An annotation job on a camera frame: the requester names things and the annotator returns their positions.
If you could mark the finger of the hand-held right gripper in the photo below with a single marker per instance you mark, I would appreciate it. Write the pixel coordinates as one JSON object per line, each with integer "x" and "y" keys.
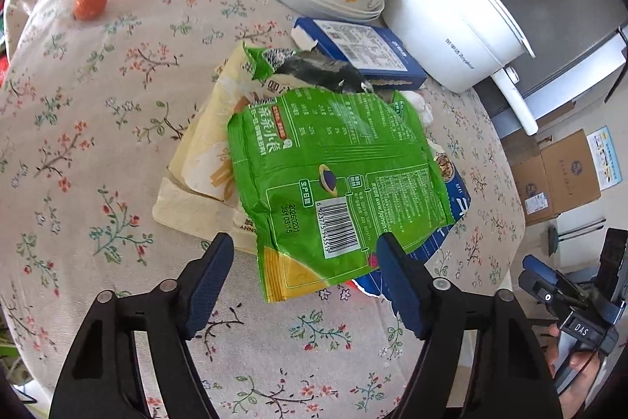
{"x": 539, "y": 286}

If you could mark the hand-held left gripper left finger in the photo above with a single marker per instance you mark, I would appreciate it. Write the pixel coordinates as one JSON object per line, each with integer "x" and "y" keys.
{"x": 211, "y": 286}

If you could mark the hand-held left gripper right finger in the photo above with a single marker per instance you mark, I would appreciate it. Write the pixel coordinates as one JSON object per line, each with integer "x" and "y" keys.
{"x": 400, "y": 286}

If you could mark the green snack bag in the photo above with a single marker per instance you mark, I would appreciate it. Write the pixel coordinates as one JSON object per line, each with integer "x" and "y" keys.
{"x": 343, "y": 163}

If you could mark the person's right hand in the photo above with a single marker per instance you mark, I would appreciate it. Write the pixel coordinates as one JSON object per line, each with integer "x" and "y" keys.
{"x": 581, "y": 370}

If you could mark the dark blue snack bag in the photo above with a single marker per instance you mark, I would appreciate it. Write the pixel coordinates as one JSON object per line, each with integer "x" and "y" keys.
{"x": 454, "y": 198}

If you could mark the large cardboard box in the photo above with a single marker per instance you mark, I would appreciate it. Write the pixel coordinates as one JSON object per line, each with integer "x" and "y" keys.
{"x": 554, "y": 178}

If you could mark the cream paper bag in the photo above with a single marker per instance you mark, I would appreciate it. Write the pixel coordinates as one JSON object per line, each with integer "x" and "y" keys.
{"x": 211, "y": 154}

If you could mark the crumpled white paper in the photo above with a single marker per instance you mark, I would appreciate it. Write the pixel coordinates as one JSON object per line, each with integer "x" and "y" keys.
{"x": 419, "y": 107}

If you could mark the floral tablecloth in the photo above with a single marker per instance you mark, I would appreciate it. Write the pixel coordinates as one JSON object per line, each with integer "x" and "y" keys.
{"x": 122, "y": 129}

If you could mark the grey refrigerator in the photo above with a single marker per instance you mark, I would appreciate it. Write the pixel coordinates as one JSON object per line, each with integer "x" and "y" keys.
{"x": 564, "y": 80}

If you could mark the blue carton box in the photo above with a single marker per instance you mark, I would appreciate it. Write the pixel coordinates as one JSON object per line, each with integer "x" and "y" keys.
{"x": 363, "y": 51}

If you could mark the green black crumpled wrapper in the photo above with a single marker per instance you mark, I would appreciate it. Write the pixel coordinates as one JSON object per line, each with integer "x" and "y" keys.
{"x": 304, "y": 65}

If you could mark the white electric cooking pot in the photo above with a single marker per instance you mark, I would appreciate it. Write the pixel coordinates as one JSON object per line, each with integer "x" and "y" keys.
{"x": 451, "y": 26}

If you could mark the small kumquat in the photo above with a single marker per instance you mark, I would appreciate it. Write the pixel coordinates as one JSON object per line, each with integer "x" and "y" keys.
{"x": 91, "y": 2}

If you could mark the wall paper notice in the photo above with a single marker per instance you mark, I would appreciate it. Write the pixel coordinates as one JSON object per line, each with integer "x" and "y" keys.
{"x": 606, "y": 156}

